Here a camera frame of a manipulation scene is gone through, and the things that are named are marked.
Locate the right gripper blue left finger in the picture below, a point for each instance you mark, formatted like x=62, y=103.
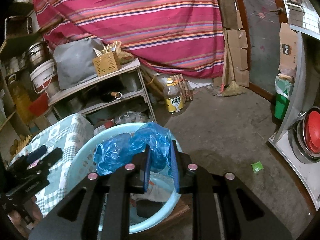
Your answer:
x=147, y=168

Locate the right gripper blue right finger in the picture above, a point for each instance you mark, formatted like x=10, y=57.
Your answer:
x=174, y=166

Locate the clear orange snack wrapper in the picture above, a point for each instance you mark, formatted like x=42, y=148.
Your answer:
x=159, y=190

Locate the blue plastic bag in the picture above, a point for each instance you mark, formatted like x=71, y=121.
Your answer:
x=120, y=149

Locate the green trash bin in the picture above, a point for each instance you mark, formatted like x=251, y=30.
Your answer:
x=284, y=87

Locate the person's left hand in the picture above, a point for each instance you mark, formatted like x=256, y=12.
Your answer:
x=27, y=216

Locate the yellow egg tray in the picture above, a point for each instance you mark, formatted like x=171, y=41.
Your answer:
x=19, y=144

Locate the light blue plastic basket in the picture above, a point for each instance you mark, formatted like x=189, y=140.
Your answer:
x=105, y=200

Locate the yellow label oil bottle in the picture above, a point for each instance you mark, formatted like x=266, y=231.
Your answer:
x=173, y=97

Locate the red plastic basin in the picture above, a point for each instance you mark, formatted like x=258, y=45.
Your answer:
x=40, y=105

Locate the grey wooden side shelf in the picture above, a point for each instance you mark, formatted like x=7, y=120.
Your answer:
x=128, y=80

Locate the large amber oil jug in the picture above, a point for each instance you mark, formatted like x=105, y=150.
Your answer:
x=20, y=98

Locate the green paper scrap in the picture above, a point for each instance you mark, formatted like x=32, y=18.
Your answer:
x=256, y=167

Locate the straw broom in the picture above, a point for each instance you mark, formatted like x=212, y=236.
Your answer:
x=229, y=87

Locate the white plastic bucket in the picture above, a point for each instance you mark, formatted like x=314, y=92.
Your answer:
x=45, y=79

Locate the yellow chopstick holder box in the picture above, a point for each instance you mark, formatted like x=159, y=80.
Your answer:
x=107, y=60

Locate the grey cushion bag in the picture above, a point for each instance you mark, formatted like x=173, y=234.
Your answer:
x=74, y=61

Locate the metal cooking pot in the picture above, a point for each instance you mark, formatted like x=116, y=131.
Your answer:
x=37, y=54

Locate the red bowl in metal basin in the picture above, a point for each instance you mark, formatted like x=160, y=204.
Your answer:
x=304, y=136

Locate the red striped blanket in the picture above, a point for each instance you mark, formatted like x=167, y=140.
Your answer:
x=168, y=36

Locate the wooden handled tool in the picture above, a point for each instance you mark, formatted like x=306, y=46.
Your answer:
x=110, y=96

